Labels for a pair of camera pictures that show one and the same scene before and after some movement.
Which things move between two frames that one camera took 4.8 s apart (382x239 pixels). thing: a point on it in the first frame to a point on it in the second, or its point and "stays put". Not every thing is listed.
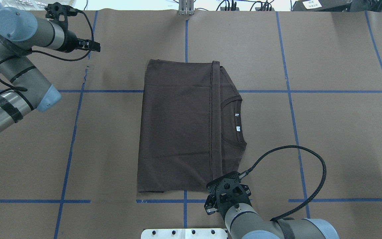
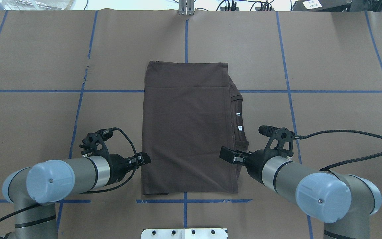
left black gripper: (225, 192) to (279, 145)
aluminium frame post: (186, 7) stays put
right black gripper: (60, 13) to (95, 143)
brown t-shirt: (192, 129) stays put
